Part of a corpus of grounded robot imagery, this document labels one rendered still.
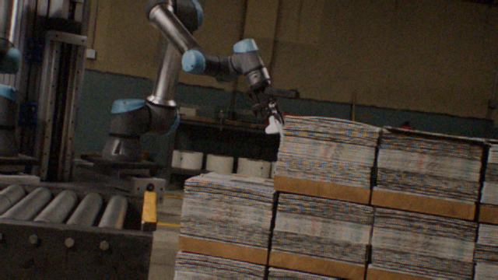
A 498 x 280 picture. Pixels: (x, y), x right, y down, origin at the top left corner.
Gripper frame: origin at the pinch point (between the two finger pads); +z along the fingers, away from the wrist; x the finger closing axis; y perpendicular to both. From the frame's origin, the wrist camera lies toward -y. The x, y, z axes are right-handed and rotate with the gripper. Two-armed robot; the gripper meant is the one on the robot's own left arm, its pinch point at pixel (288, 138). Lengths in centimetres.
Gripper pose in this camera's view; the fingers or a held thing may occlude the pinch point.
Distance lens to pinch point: 222.1
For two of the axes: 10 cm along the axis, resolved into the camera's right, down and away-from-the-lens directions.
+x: -2.1, 0.2, -9.8
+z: 3.7, 9.3, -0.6
